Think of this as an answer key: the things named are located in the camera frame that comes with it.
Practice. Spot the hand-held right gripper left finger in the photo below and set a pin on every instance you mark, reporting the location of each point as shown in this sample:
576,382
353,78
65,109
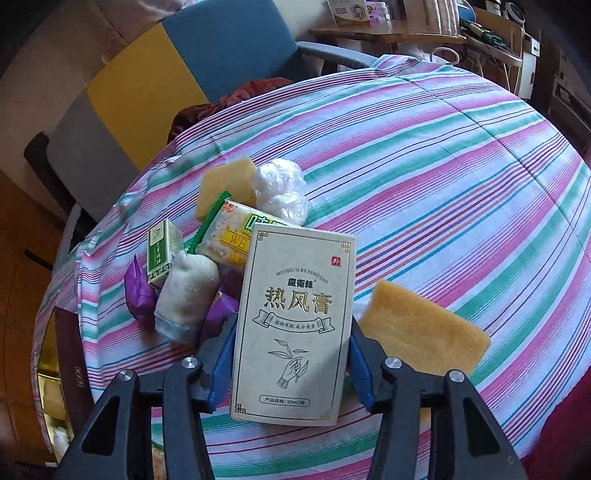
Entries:
218,369

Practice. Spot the dark red fabric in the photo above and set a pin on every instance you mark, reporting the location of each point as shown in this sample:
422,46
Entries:
568,415

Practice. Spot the wooden desk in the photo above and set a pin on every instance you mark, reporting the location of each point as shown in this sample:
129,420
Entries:
369,34

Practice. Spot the striped bedsheet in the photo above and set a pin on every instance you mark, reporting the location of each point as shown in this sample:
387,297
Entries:
415,184

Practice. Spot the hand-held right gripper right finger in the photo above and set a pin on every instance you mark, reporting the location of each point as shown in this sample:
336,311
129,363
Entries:
362,369

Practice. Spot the white printed box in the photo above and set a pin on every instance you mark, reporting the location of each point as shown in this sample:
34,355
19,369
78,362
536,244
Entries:
346,11

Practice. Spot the grey yellow blue chair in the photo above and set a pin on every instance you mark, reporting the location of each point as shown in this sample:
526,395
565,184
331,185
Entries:
138,92

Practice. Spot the purple packet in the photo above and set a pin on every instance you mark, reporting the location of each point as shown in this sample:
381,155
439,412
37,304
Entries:
138,295
217,314

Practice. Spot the maroon crumpled garment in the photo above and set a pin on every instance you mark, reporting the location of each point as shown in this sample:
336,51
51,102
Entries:
240,97

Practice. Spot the cream printed carton box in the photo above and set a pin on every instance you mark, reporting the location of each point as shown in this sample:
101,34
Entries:
291,323

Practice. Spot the yellow sponge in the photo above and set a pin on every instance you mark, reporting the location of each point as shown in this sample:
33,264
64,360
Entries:
425,327
224,184

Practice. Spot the wooden wardrobe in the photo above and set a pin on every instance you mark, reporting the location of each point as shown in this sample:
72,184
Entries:
18,277

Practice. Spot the brown cardboard box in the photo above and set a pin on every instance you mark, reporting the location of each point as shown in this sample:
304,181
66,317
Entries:
496,27

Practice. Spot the green yellow snack packet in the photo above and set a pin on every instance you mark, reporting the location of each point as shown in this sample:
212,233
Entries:
226,235

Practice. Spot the white crumpled plastic bag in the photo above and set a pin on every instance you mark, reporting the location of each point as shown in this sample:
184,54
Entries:
279,189

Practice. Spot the small green medicine box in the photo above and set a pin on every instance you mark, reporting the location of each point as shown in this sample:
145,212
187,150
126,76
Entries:
161,251

